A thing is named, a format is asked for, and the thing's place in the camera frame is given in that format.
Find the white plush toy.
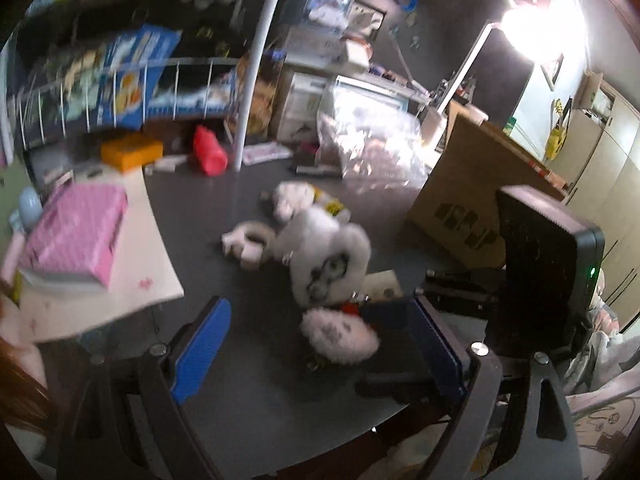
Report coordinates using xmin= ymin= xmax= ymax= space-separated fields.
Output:
xmin=272 ymin=206 xmax=402 ymax=365

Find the white paper sheet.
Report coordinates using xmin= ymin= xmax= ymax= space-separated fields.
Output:
xmin=20 ymin=166 xmax=184 ymax=344

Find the brown cardboard box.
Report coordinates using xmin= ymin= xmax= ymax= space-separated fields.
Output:
xmin=408 ymin=115 xmax=565 ymax=269

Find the white tape dispenser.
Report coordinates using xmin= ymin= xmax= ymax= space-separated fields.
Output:
xmin=221 ymin=221 xmax=277 ymax=270

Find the beige wardrobe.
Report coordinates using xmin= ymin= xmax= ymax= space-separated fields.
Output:
xmin=549 ymin=70 xmax=639 ymax=328

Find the yellow hanging bag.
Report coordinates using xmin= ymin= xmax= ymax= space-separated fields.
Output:
xmin=544 ymin=98 xmax=573 ymax=162

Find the pink book box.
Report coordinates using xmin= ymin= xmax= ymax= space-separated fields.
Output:
xmin=18 ymin=183 xmax=128 ymax=292

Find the yellow super glue bottle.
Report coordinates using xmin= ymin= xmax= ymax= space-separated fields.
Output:
xmin=312 ymin=185 xmax=352 ymax=224

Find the small white plush bunny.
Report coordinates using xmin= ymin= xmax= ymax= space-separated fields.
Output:
xmin=271 ymin=181 xmax=314 ymax=223

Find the red pink bottle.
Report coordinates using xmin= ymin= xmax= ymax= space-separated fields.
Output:
xmin=193 ymin=126 xmax=228 ymax=177

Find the white pink sachet packet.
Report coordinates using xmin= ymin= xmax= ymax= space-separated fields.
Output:
xmin=242 ymin=142 xmax=293 ymax=166

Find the clear zip plastic bag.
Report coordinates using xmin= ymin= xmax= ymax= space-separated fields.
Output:
xmin=316 ymin=108 xmax=428 ymax=188

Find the orange small box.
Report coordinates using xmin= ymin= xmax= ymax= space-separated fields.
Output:
xmin=100 ymin=132 xmax=164 ymax=174

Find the black marker pen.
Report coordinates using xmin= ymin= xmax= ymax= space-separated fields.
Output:
xmin=292 ymin=165 xmax=342 ymax=179

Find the white desk lamp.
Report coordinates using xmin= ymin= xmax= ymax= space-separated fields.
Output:
xmin=430 ymin=0 xmax=562 ymax=126

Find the portrait picture book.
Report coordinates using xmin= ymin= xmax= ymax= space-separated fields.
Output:
xmin=226 ymin=50 xmax=286 ymax=138

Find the blue snack package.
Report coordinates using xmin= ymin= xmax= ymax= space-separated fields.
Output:
xmin=96 ymin=24 xmax=181 ymax=130

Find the white wire shelf rack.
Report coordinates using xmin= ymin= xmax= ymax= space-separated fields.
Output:
xmin=1 ymin=0 xmax=278 ymax=164

